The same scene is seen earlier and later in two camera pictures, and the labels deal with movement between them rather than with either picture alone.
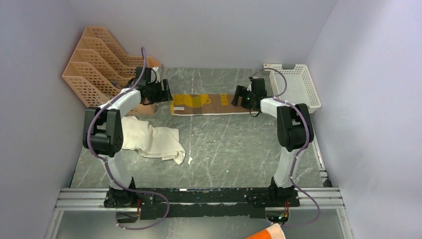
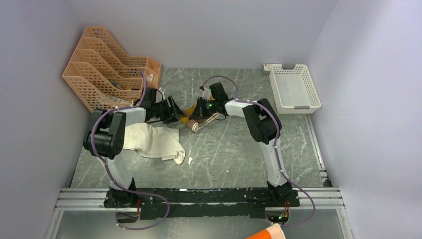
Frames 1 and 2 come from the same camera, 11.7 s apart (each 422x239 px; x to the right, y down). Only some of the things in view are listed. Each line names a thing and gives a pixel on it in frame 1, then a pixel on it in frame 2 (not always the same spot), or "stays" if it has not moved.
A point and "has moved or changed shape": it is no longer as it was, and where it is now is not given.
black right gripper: [242, 91] → [197, 113]
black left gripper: [164, 95] → [172, 112]
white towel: [158, 142] stays
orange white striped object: [275, 231] stays
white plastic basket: [294, 85] stays
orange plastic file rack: [99, 67] stays
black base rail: [160, 203] stays
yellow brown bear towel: [204, 104] has moved or changed shape
